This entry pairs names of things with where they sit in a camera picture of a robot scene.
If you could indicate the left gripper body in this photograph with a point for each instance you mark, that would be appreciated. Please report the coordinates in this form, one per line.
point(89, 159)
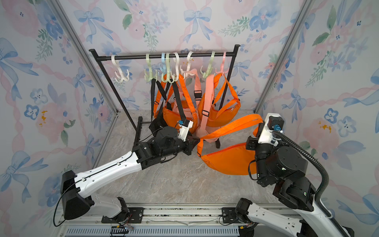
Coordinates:
point(183, 146)

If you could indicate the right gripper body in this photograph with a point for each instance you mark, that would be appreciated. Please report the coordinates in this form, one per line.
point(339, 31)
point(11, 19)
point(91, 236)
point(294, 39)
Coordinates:
point(261, 150)

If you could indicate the orange bag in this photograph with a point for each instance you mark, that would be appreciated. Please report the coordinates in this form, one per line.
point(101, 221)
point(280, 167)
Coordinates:
point(233, 160)
point(224, 115)
point(171, 114)

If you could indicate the black bag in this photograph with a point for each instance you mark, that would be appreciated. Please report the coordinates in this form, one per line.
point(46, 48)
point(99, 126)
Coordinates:
point(159, 101)

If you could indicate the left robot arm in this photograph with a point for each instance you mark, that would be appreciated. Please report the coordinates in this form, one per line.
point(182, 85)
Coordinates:
point(78, 190)

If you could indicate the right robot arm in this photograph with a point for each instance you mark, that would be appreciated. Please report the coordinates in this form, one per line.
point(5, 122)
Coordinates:
point(299, 181)

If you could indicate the pink bag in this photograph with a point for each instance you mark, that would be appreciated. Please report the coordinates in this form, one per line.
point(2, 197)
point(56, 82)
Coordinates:
point(204, 100)

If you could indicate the light green hook right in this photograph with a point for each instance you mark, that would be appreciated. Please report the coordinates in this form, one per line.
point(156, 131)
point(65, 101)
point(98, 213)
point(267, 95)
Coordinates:
point(208, 71)

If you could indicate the light green hook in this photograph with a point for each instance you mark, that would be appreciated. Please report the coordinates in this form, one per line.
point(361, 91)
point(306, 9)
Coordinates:
point(167, 77)
point(149, 75)
point(208, 71)

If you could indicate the light green hook left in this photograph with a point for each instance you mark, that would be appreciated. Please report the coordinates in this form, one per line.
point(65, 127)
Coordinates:
point(149, 75)

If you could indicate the white hook middle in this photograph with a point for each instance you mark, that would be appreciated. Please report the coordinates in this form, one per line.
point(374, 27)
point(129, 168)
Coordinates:
point(177, 63)

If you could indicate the white hook with pink bag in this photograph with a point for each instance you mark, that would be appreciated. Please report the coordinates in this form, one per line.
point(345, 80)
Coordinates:
point(188, 65)

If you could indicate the white hook far left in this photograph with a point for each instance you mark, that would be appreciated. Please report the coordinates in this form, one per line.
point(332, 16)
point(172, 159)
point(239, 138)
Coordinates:
point(119, 74)

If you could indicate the light green hook middle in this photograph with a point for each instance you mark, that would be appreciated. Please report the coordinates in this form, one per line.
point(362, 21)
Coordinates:
point(167, 77)

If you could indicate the light blue hook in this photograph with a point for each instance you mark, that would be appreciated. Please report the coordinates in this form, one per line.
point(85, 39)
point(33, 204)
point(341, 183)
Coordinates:
point(163, 65)

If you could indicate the black clothes rack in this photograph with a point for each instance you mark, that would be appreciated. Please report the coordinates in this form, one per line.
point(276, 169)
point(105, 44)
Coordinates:
point(138, 127)

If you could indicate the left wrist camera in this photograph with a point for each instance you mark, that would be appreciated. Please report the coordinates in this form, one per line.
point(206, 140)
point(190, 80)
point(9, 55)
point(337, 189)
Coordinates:
point(185, 126)

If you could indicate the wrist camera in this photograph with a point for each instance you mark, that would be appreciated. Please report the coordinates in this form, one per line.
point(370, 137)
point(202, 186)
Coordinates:
point(185, 126)
point(272, 122)

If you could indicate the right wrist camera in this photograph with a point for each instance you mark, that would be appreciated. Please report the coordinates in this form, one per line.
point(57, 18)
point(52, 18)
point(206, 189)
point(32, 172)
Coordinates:
point(272, 122)

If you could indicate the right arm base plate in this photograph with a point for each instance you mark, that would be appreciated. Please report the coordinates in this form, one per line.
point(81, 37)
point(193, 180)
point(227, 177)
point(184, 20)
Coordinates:
point(232, 216)

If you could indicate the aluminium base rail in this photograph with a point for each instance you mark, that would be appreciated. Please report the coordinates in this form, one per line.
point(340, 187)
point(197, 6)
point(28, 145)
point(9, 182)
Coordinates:
point(189, 220)

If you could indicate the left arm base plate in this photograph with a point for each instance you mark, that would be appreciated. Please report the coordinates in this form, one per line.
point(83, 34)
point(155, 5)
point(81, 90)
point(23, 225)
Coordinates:
point(133, 215)

